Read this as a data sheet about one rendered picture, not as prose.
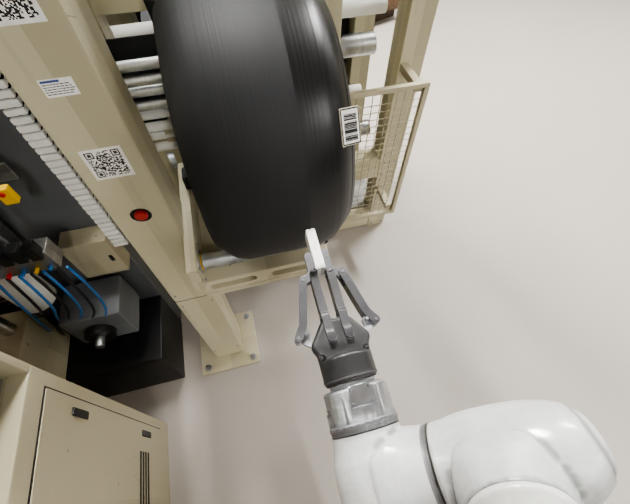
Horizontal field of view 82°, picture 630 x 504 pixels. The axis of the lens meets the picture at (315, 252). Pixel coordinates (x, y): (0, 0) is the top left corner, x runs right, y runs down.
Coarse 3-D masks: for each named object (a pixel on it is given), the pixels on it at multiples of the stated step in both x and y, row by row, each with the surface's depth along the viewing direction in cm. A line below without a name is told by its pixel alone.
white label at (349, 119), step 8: (344, 112) 58; (352, 112) 59; (344, 120) 59; (352, 120) 60; (344, 128) 59; (352, 128) 60; (344, 136) 60; (352, 136) 60; (360, 136) 61; (344, 144) 60; (352, 144) 61
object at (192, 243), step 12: (180, 168) 108; (180, 180) 105; (180, 192) 102; (192, 192) 108; (192, 204) 103; (192, 216) 99; (192, 228) 96; (192, 240) 93; (192, 252) 91; (192, 264) 89; (192, 276) 89; (204, 276) 97; (204, 288) 96
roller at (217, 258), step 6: (210, 252) 95; (216, 252) 95; (222, 252) 95; (282, 252) 98; (204, 258) 94; (210, 258) 94; (216, 258) 94; (222, 258) 94; (228, 258) 94; (234, 258) 95; (240, 258) 95; (204, 264) 94; (210, 264) 94; (216, 264) 94; (222, 264) 95; (228, 264) 96
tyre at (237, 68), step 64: (192, 0) 55; (256, 0) 56; (320, 0) 60; (192, 64) 53; (256, 64) 54; (320, 64) 56; (192, 128) 55; (256, 128) 55; (320, 128) 57; (256, 192) 60; (320, 192) 63; (256, 256) 78
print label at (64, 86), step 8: (40, 80) 55; (48, 80) 56; (56, 80) 56; (64, 80) 56; (72, 80) 57; (48, 88) 57; (56, 88) 57; (64, 88) 57; (72, 88) 58; (48, 96) 58; (56, 96) 58
